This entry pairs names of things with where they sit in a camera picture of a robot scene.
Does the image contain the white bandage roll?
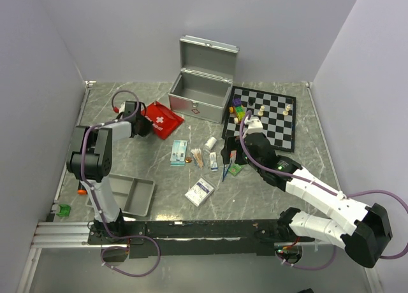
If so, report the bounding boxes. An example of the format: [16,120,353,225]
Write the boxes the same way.
[204,136,217,150]

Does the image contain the small blue white packet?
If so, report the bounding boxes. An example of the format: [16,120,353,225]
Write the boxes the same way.
[209,152,219,171]

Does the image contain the blue tweezers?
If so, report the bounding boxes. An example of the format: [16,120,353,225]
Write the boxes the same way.
[222,164,231,182]

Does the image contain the green white medicine box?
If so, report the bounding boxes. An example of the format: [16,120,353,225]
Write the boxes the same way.
[228,163,244,176]

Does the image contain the red first aid pouch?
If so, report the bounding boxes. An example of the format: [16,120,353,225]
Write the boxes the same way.
[142,101,184,139]

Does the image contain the bag of cotton swabs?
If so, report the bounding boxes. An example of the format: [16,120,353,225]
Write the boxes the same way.
[191,148,204,169]

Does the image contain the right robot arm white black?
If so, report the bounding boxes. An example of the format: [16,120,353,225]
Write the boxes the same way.
[221,132,392,268]

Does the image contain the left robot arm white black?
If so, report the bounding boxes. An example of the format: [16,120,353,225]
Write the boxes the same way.
[66,101,152,243]

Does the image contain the silver metal medicine case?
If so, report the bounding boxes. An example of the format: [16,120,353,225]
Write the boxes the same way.
[168,35,239,124]

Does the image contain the white chess piece left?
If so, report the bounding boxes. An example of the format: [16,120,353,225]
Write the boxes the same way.
[258,105,265,117]

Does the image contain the white chess piece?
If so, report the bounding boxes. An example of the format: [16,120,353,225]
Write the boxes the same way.
[258,105,265,117]
[282,105,291,116]

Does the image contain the colourful toy brick car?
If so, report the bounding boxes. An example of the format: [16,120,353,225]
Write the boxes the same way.
[228,98,245,124]

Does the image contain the black white chessboard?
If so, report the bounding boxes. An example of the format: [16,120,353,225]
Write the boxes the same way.
[227,86,296,152]

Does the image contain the white chess piece right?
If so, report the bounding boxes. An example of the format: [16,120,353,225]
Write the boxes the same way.
[282,105,291,116]

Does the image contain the grey plastic divided tray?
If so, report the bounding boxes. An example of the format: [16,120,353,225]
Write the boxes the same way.
[98,174,156,223]

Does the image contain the black marker orange cap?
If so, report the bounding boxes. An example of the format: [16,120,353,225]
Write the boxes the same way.
[77,183,87,195]

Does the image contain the green plastic cup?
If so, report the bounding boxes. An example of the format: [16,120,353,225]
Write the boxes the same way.
[56,204,71,217]

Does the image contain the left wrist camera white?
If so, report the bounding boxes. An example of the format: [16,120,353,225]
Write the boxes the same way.
[113,102,126,113]

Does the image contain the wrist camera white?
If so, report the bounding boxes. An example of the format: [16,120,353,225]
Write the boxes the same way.
[243,117,263,137]
[113,102,126,113]

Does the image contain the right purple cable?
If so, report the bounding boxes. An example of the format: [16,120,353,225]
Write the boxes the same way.
[238,110,408,271]

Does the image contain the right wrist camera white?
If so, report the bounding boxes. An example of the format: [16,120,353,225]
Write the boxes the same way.
[243,117,263,137]

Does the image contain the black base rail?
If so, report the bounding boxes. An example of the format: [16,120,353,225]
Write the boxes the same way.
[88,219,297,259]

